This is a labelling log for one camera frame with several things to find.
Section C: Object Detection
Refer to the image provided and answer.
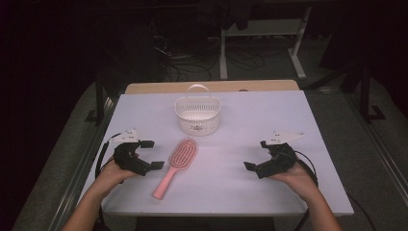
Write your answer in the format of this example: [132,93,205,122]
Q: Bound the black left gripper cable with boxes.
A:
[94,132,122,185]

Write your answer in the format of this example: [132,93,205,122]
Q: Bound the person's left hand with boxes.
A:
[95,158,140,194]

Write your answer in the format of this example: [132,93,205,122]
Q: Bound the black cables on floor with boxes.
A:
[149,15,268,83]

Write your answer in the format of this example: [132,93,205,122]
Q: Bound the pink hairbrush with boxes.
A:
[152,137,199,201]

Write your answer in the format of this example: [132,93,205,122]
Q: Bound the black metal stand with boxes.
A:
[84,71,109,127]
[358,62,387,125]

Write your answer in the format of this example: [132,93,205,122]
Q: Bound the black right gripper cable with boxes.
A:
[293,149,377,231]

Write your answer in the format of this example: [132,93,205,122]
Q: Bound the white desk frame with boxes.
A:
[218,5,313,82]

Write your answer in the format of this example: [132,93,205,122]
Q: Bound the white board sheet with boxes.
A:
[80,90,355,218]

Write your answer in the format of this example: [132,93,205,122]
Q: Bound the aluminium rail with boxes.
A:
[47,95,120,231]
[344,94,408,201]

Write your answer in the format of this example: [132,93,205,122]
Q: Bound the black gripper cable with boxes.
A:
[293,149,377,231]
[94,132,122,185]

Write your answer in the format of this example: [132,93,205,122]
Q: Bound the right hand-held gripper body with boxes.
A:
[255,130,306,180]

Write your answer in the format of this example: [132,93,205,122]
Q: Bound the person's right hand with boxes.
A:
[271,159,319,200]

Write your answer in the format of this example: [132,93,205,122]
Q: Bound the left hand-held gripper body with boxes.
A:
[109,128,152,177]

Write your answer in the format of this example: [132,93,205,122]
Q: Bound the white perforated plastic basket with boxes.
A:
[174,83,222,138]

